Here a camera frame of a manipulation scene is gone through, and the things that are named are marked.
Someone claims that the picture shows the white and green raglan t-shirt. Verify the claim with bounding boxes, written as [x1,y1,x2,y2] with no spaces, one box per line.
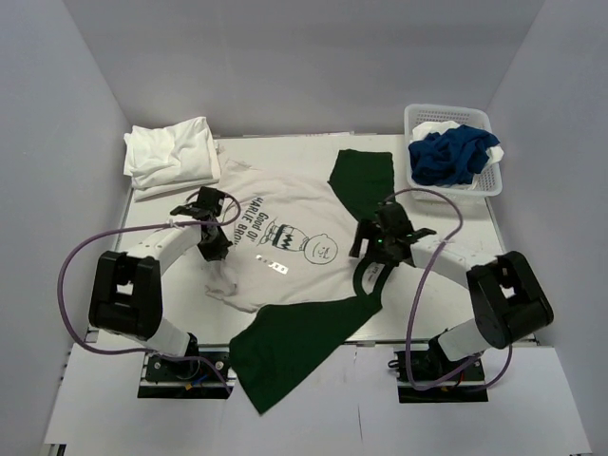
[206,149,394,413]

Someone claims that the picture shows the blue t-shirt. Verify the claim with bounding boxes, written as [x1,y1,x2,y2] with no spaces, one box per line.
[408,123,503,187]

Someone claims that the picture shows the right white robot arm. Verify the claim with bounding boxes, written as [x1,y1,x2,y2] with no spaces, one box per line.
[350,202,554,390]

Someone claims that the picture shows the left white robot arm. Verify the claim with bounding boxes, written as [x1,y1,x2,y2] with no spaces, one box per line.
[88,186,232,379]

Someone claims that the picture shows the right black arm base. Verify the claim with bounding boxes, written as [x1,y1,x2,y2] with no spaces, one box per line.
[387,349,490,405]

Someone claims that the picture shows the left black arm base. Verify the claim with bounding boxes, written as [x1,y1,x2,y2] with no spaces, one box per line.
[137,345,237,400]

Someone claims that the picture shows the folded white t-shirt stack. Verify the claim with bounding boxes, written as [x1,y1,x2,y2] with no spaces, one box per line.
[123,117,221,201]

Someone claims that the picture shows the white plastic basket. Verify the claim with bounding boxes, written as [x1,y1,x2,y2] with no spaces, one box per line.
[404,104,503,203]

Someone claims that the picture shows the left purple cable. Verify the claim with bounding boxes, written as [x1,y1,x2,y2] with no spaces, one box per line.
[59,190,241,395]

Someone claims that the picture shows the purple cable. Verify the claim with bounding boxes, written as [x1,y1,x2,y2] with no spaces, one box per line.
[59,190,241,395]
[377,187,517,393]

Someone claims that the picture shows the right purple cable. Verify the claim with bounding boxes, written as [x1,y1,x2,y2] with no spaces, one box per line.
[377,187,517,393]

